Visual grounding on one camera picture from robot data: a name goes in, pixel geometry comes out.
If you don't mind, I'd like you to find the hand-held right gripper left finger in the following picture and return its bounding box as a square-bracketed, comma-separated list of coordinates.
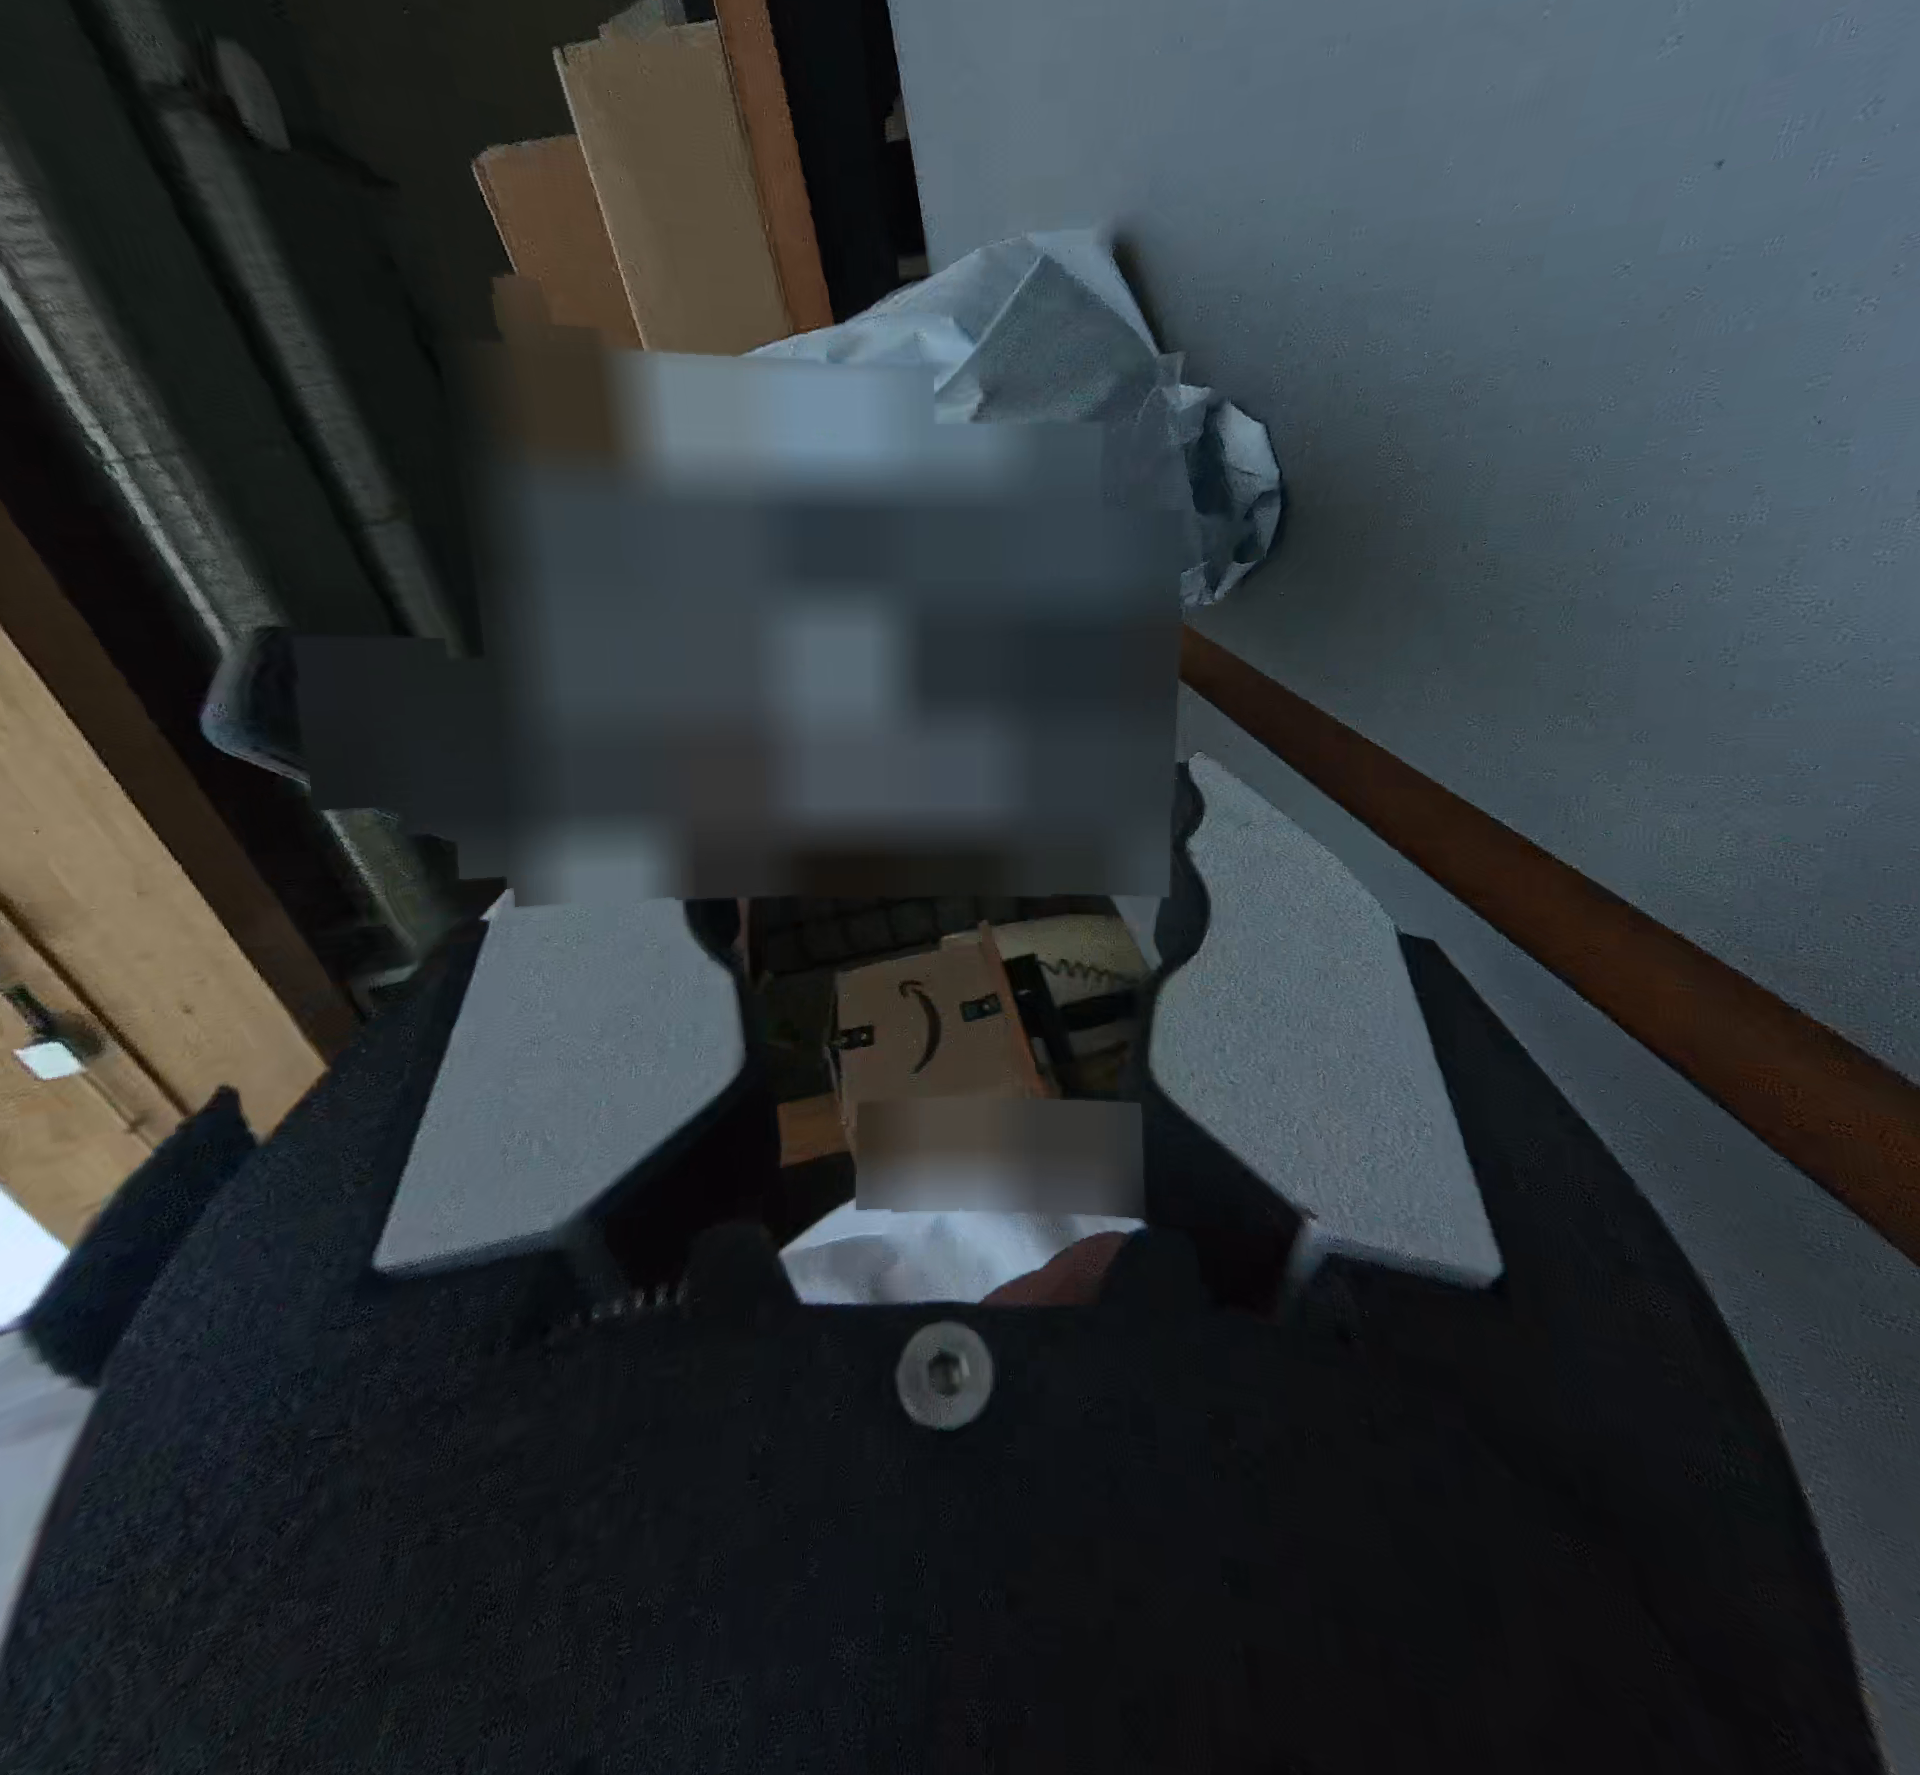
[369, 893, 759, 1277]

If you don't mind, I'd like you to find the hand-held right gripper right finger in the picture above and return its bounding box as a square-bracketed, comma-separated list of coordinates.
[1142, 752, 1504, 1319]

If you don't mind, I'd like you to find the printed cardboard box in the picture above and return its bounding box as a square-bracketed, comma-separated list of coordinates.
[828, 923, 1054, 1104]

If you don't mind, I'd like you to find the white paper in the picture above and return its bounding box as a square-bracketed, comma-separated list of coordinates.
[751, 227, 1286, 610]

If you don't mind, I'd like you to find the person's right hand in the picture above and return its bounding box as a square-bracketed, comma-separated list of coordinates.
[981, 1230, 1131, 1309]

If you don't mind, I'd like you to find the wooden ceiling beam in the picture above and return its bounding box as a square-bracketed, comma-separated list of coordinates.
[0, 501, 359, 1251]

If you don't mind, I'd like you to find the metal ceiling duct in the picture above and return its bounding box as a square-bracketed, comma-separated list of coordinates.
[44, 0, 483, 652]
[0, 139, 452, 937]

